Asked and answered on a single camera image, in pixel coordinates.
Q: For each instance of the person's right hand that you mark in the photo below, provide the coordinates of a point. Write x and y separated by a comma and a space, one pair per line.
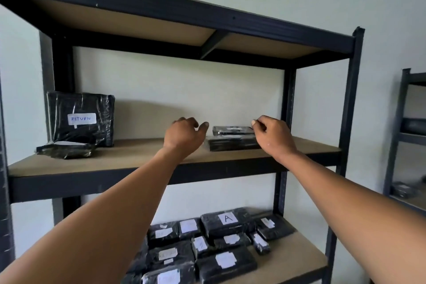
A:
274, 139

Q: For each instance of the person's left hand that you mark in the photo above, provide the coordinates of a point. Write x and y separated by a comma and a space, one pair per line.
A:
183, 139

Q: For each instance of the person's right thumb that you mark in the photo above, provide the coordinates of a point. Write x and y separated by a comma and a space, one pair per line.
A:
258, 126

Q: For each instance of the person's left thumb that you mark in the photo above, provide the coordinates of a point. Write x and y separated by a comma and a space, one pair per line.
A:
203, 128

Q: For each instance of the person's left forearm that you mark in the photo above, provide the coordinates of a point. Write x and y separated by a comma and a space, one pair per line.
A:
99, 227

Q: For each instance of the person's right forearm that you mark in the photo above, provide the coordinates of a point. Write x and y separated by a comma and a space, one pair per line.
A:
352, 220

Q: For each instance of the small black wrapped packet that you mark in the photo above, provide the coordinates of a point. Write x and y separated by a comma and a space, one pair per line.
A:
231, 130

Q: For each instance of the wide flat black wrapped packet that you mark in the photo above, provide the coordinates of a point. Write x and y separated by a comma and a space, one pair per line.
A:
229, 143

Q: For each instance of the pile of black labelled packets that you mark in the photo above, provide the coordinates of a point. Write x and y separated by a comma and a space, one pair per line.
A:
219, 237

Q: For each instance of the black metal shelving unit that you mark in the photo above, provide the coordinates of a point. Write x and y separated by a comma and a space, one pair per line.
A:
199, 16

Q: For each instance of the large black wrapped labelled box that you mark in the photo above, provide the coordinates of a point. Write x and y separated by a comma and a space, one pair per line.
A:
80, 117

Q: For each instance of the grey metal shelving unit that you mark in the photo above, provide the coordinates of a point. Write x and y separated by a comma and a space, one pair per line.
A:
396, 134

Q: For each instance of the flat black wrapped labelled packet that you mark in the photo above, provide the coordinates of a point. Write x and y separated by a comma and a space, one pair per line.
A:
65, 150

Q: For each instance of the grey wrapped packet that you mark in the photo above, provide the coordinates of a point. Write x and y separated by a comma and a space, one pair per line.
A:
404, 190

